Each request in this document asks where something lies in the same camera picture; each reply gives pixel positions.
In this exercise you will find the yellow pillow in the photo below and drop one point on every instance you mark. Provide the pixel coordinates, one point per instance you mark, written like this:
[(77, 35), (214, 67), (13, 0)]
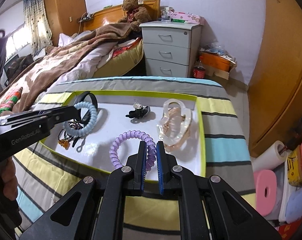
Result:
[(124, 58)]

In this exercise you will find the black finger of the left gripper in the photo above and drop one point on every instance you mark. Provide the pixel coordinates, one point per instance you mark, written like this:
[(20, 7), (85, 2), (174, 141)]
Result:
[(59, 114)]

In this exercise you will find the patterned window curtain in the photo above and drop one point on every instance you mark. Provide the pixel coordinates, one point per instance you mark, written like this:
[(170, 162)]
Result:
[(36, 20)]

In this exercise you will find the orange storage box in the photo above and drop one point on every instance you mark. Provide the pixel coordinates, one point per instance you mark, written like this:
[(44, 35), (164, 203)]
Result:
[(215, 61)]

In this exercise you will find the lime green shallow tray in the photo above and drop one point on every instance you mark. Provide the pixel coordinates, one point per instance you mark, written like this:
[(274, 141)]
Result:
[(112, 137)]

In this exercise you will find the pink floral tissue box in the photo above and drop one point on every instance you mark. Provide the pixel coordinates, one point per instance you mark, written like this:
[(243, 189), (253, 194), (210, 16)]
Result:
[(188, 17)]

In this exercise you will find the yellow tin box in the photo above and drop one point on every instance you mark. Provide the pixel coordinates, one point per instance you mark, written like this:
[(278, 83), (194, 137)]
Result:
[(294, 167)]

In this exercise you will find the brown fleece blanket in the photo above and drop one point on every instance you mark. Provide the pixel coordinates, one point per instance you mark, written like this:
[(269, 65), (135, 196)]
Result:
[(77, 60)]

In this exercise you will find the black hair clip grey ball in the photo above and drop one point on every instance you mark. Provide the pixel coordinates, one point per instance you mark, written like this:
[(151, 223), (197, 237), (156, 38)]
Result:
[(139, 111)]

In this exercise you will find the striped bedsheet cover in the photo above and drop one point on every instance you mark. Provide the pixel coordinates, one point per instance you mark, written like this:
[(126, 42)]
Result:
[(44, 177)]

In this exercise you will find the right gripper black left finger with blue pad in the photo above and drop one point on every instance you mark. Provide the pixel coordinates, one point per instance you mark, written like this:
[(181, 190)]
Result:
[(137, 162)]

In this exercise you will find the brown teddy bear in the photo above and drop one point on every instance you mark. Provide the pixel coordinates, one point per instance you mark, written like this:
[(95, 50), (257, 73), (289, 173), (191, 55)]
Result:
[(136, 14)]

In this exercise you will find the pink plastic stool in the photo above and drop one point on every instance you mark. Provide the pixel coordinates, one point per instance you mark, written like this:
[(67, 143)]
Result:
[(266, 187)]

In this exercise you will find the black smart wristband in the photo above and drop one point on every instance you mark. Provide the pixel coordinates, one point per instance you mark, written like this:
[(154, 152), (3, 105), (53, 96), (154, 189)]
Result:
[(86, 100)]

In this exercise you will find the red cola bottle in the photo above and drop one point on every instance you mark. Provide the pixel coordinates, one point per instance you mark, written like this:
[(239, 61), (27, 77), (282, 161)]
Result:
[(199, 71)]

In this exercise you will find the wooden headboard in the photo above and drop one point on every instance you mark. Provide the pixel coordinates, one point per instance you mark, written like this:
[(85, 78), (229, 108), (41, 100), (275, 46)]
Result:
[(113, 14)]

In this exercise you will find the person's hand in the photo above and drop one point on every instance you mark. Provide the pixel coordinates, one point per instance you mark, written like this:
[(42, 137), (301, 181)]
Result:
[(8, 174)]

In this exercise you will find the tall wooden wardrobe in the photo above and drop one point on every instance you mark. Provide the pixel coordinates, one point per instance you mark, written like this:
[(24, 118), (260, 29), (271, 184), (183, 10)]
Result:
[(63, 16)]

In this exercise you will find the clear beige hair claw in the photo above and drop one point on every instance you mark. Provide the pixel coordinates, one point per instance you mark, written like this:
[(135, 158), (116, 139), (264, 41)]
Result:
[(174, 126)]

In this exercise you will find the white paper towel roll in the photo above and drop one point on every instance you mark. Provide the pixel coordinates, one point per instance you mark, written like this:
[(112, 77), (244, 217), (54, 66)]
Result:
[(273, 157)]

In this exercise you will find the colourful striped pillow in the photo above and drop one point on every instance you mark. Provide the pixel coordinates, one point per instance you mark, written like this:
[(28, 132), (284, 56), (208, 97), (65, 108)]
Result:
[(10, 100)]

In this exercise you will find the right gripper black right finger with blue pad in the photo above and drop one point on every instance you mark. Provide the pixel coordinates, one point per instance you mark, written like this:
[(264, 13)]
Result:
[(165, 163)]

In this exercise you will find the grey drawer nightstand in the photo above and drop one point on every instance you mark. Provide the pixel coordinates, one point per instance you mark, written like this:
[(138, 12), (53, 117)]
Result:
[(170, 48)]

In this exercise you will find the large wooden wardrobe door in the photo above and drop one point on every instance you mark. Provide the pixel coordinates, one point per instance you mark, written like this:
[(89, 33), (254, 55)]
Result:
[(275, 89)]

